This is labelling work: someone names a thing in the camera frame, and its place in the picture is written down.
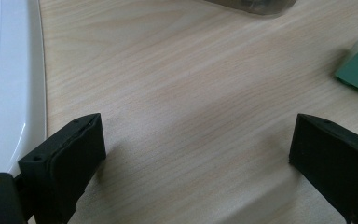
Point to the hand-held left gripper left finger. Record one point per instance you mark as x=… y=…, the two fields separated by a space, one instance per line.
x=65 y=161

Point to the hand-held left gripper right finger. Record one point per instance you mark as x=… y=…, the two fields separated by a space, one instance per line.
x=335 y=161

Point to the transparent storage bin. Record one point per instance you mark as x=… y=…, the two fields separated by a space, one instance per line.
x=254 y=6

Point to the white bin lid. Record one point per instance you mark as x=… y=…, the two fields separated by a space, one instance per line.
x=6 y=77

